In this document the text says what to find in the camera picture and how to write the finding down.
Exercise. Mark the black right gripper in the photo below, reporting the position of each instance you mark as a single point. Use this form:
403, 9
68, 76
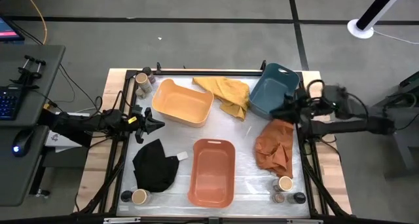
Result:
297, 107

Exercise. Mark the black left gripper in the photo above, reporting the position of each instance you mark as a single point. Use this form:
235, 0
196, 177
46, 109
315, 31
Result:
140, 125

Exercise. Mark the teal blue plastic bin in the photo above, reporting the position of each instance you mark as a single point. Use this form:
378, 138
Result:
268, 89

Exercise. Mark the small brown spice jar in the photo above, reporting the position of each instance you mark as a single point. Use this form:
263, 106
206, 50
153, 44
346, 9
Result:
140, 93

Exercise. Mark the pale yellow plastic bin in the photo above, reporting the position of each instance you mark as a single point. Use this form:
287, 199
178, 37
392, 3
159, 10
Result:
183, 103

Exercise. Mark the salmon orange plastic bin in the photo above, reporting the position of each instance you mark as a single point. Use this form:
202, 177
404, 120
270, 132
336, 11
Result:
211, 175

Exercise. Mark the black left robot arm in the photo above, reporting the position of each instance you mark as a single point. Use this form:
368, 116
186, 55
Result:
82, 124

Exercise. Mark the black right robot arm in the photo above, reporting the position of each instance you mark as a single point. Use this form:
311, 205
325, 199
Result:
343, 125

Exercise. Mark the yellow tape tag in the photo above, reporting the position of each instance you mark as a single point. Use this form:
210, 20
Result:
132, 120

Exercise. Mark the orange cloth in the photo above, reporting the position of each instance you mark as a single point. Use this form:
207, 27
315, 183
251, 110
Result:
273, 148

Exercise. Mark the white fabric label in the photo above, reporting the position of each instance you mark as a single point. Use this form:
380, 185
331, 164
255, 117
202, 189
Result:
182, 156

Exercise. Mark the black cloth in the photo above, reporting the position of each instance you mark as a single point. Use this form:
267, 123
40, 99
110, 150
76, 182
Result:
154, 168

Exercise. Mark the yellow cloth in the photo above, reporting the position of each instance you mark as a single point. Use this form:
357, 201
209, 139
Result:
229, 93

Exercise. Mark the white plastic table sheet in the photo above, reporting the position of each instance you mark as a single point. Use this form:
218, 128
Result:
242, 191

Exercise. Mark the white box with logo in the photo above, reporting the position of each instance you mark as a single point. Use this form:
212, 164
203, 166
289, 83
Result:
57, 139

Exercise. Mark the tower fan with round base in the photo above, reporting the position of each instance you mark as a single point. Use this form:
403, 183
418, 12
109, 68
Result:
360, 29

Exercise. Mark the dark grey desk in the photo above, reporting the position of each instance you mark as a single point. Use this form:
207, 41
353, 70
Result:
36, 99

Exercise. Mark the dark grey equipment stand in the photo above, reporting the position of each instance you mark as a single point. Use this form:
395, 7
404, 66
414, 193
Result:
406, 145

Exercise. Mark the black computer mouse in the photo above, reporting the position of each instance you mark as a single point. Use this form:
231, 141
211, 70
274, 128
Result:
22, 142

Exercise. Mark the black desk clamp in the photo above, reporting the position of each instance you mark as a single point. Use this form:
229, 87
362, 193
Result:
27, 74

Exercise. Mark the backlit black keyboard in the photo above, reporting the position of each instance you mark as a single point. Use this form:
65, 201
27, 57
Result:
10, 103

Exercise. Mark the dark grey mouse shelf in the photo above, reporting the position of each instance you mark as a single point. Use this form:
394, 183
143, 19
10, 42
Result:
16, 178

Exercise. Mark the computer monitor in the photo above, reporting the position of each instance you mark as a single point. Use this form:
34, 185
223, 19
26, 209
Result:
8, 30

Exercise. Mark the black frame clamp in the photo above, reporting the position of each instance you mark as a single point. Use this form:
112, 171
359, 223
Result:
158, 67
262, 65

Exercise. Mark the black metal table frame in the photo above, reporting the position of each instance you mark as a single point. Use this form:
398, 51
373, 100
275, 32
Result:
176, 221

